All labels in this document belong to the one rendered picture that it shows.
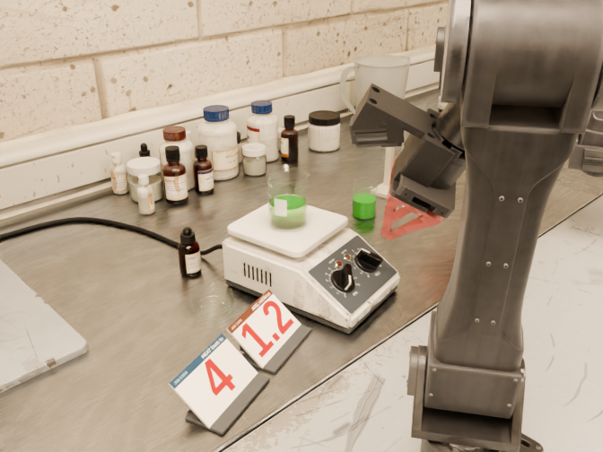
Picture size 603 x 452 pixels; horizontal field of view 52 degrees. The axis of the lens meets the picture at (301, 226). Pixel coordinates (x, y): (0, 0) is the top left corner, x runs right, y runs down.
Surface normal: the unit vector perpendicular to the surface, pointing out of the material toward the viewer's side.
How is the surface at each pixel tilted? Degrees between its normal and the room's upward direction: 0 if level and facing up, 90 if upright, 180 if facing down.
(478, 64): 96
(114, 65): 90
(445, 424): 0
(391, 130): 103
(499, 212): 98
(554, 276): 0
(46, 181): 90
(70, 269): 0
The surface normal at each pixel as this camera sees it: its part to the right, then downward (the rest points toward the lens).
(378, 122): -0.21, 0.63
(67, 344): 0.00, -0.89
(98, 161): 0.70, 0.33
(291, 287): -0.58, 0.37
